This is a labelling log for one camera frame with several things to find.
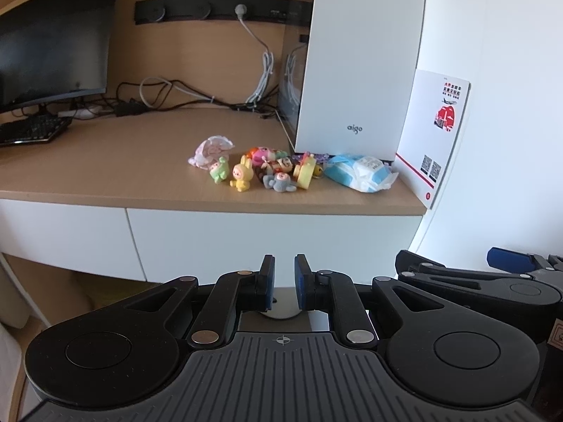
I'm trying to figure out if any purple toy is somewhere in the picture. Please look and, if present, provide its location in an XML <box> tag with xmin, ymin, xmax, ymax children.
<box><xmin>292</xmin><ymin>151</ymin><xmax>330</xmax><ymax>164</ymax></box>

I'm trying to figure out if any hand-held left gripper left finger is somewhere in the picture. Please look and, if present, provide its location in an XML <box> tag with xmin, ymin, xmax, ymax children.
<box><xmin>124</xmin><ymin>254</ymin><xmax>277</xmax><ymax>349</ymax></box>

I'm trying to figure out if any white plug cable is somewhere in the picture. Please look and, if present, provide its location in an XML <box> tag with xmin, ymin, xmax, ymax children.
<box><xmin>234</xmin><ymin>4</ymin><xmax>276</xmax><ymax>105</ymax></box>

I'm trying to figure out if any wide white drawer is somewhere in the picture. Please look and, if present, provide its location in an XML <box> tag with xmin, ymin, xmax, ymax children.
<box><xmin>126</xmin><ymin>207</ymin><xmax>422</xmax><ymax>285</ymax></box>

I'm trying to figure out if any grey figure toy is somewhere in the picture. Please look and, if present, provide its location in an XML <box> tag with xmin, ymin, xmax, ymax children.
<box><xmin>262</xmin><ymin>172</ymin><xmax>298</xmax><ymax>194</ymax></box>

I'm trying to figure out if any white computer case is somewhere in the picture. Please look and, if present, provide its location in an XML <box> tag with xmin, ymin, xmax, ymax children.
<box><xmin>276</xmin><ymin>0</ymin><xmax>428</xmax><ymax>166</ymax></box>

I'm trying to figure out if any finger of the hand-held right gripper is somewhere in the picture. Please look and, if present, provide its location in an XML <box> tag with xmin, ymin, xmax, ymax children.
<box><xmin>394</xmin><ymin>249</ymin><xmax>529</xmax><ymax>290</ymax></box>
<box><xmin>487</xmin><ymin>247</ymin><xmax>563</xmax><ymax>274</ymax></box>

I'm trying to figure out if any orange pink figure toy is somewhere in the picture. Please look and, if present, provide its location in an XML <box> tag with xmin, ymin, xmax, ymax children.
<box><xmin>245</xmin><ymin>146</ymin><xmax>277</xmax><ymax>164</ymax></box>

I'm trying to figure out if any yellow block toy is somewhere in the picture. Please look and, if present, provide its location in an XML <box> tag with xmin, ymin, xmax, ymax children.
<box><xmin>293</xmin><ymin>152</ymin><xmax>317</xmax><ymax>190</ymax></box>

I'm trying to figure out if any black cable hub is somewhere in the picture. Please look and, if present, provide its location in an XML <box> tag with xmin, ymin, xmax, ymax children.
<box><xmin>115</xmin><ymin>100</ymin><xmax>147</xmax><ymax>117</ymax></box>

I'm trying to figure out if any white power adapter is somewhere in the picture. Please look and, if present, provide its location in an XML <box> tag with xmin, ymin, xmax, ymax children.
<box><xmin>57</xmin><ymin>105</ymin><xmax>105</xmax><ymax>119</ymax></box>

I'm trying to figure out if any black wall socket rail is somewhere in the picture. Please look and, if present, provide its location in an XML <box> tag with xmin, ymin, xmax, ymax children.
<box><xmin>134</xmin><ymin>0</ymin><xmax>314</xmax><ymax>26</ymax></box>

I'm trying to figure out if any black keyboard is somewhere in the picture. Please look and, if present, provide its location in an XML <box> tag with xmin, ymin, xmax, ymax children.
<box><xmin>0</xmin><ymin>113</ymin><xmax>72</xmax><ymax>147</ymax></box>

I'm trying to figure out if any black cable bundle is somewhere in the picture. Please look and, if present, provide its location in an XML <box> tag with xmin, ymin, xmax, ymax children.
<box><xmin>105</xmin><ymin>79</ymin><xmax>283</xmax><ymax>120</ymax></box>

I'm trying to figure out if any green figure toy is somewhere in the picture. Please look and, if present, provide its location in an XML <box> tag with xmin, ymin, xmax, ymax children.
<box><xmin>208</xmin><ymin>156</ymin><xmax>230</xmax><ymax>184</ymax></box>

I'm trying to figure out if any white coiled cable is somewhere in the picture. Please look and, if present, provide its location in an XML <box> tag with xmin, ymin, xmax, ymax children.
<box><xmin>139</xmin><ymin>76</ymin><xmax>216</xmax><ymax>109</ymax></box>

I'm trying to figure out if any narrow white drawer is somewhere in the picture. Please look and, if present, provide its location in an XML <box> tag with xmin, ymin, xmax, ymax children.
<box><xmin>0</xmin><ymin>199</ymin><xmax>146</xmax><ymax>281</ymax></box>

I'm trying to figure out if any black computer monitor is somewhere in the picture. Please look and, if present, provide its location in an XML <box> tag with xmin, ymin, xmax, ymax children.
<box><xmin>0</xmin><ymin>0</ymin><xmax>123</xmax><ymax>117</ymax></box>

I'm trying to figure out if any blue wet wipes pack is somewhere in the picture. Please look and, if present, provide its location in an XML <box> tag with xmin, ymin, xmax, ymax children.
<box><xmin>324</xmin><ymin>153</ymin><xmax>400</xmax><ymax>193</ymax></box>

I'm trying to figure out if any yellow rabbit toy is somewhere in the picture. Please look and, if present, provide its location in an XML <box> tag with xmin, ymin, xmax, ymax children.
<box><xmin>229</xmin><ymin>154</ymin><xmax>254</xmax><ymax>193</ymax></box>

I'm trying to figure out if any brown red figure toy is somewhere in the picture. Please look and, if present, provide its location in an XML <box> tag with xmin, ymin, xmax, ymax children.
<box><xmin>259</xmin><ymin>155</ymin><xmax>294</xmax><ymax>177</ymax></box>

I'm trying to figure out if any white red printed card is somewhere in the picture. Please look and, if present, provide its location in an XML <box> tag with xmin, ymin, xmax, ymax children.
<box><xmin>394</xmin><ymin>69</ymin><xmax>473</xmax><ymax>211</ymax></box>

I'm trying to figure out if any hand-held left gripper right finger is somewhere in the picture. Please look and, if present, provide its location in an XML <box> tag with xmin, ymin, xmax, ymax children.
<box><xmin>293</xmin><ymin>253</ymin><xmax>446</xmax><ymax>346</ymax></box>

